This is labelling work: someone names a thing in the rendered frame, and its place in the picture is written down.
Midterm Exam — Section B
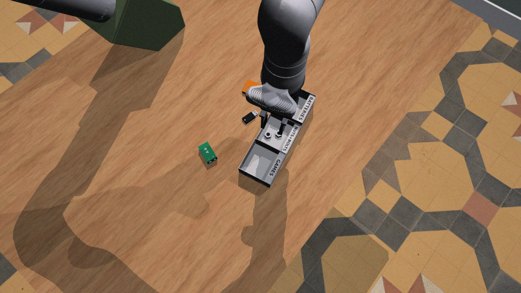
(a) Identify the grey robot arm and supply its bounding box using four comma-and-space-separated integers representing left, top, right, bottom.
12, 0, 325, 77

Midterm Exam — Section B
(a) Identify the black usb stick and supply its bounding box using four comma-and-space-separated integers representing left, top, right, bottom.
242, 110, 258, 124

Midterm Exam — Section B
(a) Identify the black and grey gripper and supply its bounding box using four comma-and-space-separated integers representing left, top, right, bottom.
246, 60, 306, 135

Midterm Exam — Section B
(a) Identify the green nine-volt battery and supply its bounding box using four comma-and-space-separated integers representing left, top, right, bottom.
198, 142, 217, 164

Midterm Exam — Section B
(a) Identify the orange flat rectangular block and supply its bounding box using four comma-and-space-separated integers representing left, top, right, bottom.
242, 80, 261, 94

